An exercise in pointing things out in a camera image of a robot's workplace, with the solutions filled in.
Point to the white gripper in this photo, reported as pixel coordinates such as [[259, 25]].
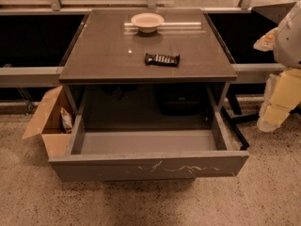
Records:
[[289, 46]]

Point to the black chocolate bar wrapper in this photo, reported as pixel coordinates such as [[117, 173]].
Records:
[[162, 60]]

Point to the grey cabinet with glossy top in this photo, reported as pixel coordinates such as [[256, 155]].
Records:
[[109, 55]]

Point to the open grey top drawer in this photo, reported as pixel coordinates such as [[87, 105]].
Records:
[[130, 139]]

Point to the white ceramic bowl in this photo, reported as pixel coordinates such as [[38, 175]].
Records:
[[147, 22]]

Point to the crumpled packet in box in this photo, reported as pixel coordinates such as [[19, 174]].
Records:
[[66, 119]]

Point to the open cardboard box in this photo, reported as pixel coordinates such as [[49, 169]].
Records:
[[47, 121]]

